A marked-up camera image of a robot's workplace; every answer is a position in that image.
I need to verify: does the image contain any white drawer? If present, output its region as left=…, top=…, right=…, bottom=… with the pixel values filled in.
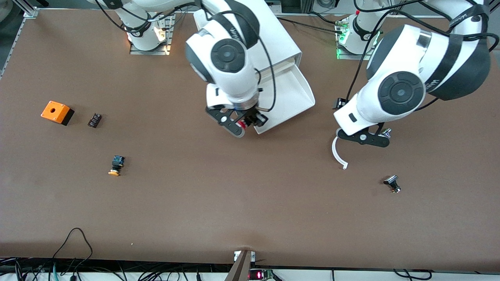
left=254, top=64, right=316, bottom=135
left=260, top=58, right=296, bottom=75

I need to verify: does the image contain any white drawer cabinet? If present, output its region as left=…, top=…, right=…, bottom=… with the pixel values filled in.
left=193, top=0, right=303, bottom=78

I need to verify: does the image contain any white curved plastic arc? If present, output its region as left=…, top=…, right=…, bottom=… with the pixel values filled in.
left=332, top=135, right=349, bottom=170

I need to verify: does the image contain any device with red display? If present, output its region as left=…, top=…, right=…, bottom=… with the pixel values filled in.
left=249, top=269, right=274, bottom=281

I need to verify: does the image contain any orange box with hole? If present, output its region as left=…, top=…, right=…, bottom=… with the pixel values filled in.
left=41, top=101, right=75, bottom=126

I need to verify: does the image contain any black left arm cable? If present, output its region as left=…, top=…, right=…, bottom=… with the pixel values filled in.
left=346, top=0, right=492, bottom=103

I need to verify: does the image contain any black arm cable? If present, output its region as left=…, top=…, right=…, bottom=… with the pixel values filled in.
left=195, top=0, right=277, bottom=114
left=346, top=0, right=492, bottom=103

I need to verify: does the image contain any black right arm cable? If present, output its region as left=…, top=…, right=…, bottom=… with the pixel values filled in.
left=195, top=0, right=277, bottom=114

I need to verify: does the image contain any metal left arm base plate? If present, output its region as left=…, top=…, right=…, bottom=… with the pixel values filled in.
left=336, top=20, right=378, bottom=60

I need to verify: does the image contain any black table cable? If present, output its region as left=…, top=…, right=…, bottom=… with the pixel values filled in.
left=275, top=16, right=341, bottom=35

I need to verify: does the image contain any black selector switch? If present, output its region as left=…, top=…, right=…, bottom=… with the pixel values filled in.
left=383, top=175, right=402, bottom=194

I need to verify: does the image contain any yellow push button switch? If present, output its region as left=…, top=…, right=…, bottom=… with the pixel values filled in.
left=108, top=155, right=125, bottom=176

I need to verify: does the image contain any black looped cable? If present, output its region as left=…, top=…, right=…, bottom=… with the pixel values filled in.
left=52, top=228, right=93, bottom=270

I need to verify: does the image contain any aluminium frame profile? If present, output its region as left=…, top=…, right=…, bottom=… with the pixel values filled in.
left=12, top=0, right=39, bottom=19

